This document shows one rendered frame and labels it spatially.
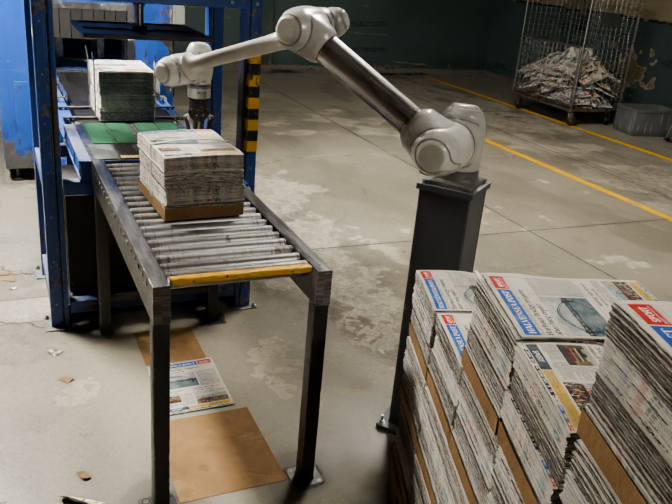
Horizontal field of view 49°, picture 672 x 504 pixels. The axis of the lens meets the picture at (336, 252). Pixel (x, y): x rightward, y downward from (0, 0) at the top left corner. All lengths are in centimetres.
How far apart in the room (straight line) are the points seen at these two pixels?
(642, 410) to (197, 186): 186
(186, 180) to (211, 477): 102
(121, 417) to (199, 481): 49
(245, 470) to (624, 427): 184
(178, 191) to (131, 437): 93
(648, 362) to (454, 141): 141
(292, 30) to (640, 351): 170
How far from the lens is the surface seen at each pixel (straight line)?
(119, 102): 408
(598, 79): 983
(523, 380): 140
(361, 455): 282
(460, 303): 209
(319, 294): 229
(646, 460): 102
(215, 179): 259
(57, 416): 303
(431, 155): 228
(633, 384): 104
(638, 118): 966
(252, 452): 279
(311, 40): 245
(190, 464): 274
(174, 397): 307
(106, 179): 307
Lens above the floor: 169
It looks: 22 degrees down
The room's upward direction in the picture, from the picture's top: 5 degrees clockwise
